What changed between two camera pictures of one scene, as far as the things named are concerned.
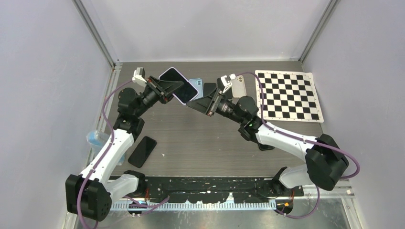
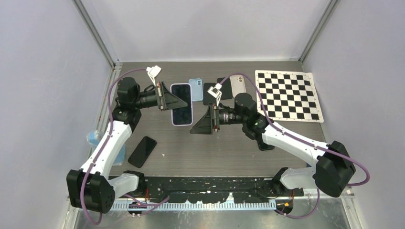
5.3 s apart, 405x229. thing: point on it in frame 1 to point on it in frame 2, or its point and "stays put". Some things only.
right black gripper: [208, 104] to [211, 118]
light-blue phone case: [197, 84] stays put
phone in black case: [265, 147] stays put
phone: [185, 93] to [182, 116]
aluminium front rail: [245, 205] stays put
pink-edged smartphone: [239, 88] stays put
